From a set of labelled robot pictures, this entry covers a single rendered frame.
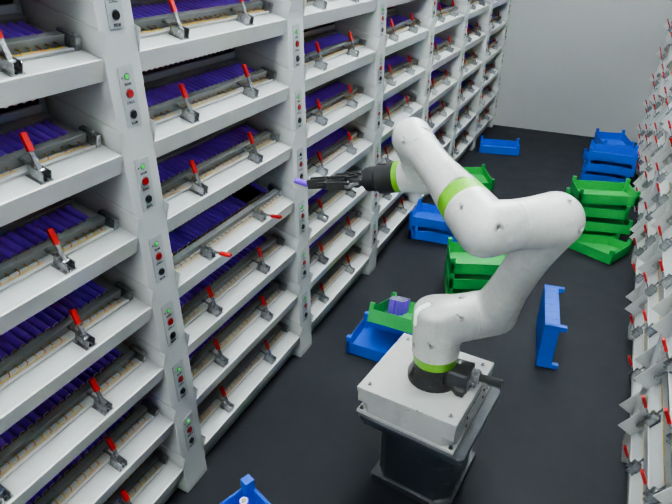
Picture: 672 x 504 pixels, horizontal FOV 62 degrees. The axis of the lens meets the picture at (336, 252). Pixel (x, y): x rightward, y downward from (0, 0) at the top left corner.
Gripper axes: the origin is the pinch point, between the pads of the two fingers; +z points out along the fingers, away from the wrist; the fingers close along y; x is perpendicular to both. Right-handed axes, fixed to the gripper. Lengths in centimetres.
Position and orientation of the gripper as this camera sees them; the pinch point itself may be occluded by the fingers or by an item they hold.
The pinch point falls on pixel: (319, 182)
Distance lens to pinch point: 176.4
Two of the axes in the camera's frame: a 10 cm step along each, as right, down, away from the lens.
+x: 2.1, 9.0, 3.8
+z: -8.8, 0.0, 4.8
